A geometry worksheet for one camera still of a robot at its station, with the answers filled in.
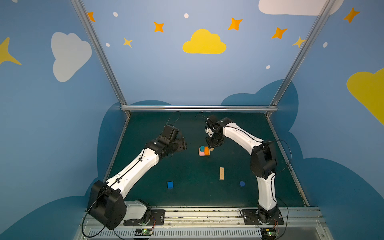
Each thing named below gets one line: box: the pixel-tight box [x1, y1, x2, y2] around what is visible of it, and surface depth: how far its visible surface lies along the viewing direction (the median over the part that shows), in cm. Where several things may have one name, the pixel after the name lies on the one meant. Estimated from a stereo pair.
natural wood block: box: [219, 167, 225, 181], surface depth 90 cm
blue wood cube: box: [167, 181, 174, 190], surface depth 84 cm
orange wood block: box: [204, 146, 211, 156], surface depth 100 cm
